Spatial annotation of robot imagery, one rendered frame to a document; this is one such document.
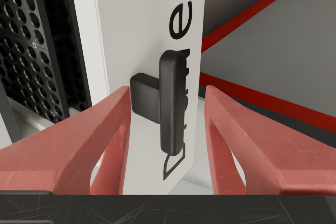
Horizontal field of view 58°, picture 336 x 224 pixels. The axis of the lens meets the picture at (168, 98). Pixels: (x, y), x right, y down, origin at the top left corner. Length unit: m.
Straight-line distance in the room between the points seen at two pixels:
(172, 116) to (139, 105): 0.03
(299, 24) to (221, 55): 0.22
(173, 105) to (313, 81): 0.32
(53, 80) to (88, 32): 0.12
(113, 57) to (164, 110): 0.04
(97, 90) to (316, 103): 0.30
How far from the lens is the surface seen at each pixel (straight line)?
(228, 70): 0.46
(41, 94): 0.32
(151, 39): 0.20
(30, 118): 0.40
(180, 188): 0.47
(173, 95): 0.17
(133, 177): 0.25
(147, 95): 0.18
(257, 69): 0.47
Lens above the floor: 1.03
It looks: 42 degrees down
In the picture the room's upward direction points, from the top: 128 degrees counter-clockwise
